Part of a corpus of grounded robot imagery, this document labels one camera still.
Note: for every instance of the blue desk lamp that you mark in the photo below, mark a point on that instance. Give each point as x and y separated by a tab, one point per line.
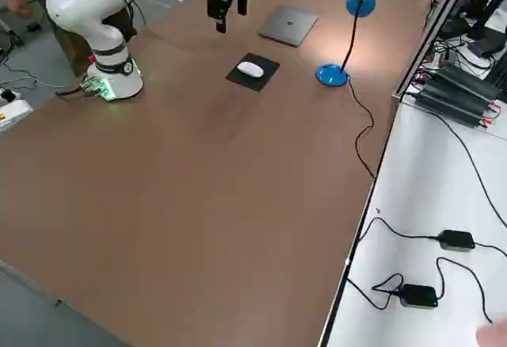
332	75

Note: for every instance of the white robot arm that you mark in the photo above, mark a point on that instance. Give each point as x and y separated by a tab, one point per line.
79	6

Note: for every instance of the grey closed laptop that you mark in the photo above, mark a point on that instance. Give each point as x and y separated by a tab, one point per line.
289	26

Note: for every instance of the white computer mouse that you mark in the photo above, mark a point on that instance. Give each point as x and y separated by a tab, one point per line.
250	69

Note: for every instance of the black mouse pad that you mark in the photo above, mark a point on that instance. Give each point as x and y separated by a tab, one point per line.
269	67

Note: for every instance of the small black floor adapter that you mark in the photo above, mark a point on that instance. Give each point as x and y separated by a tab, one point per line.
33	27

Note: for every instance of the white power strip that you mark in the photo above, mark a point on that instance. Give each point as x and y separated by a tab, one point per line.
8	94

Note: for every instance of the black bench power supply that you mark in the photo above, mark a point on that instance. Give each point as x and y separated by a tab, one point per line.
467	83
451	105

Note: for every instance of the white controller box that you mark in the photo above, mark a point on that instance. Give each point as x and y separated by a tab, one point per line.
14	115

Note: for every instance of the black monitor stand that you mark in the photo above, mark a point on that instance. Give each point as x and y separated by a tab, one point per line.
491	9

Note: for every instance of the cluttered white desk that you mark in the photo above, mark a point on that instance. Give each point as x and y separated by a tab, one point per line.
501	127

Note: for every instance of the black power adapter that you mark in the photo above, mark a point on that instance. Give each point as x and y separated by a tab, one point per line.
455	239

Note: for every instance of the grey metal bar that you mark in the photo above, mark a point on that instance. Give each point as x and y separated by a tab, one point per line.
31	283

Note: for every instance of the black adapter with blue light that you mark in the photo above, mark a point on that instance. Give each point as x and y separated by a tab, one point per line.
418	295

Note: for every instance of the pale pink blurred object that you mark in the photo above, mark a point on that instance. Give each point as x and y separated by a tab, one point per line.
495	337

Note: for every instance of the aluminium frame post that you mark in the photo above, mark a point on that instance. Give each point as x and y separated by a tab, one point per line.
431	30

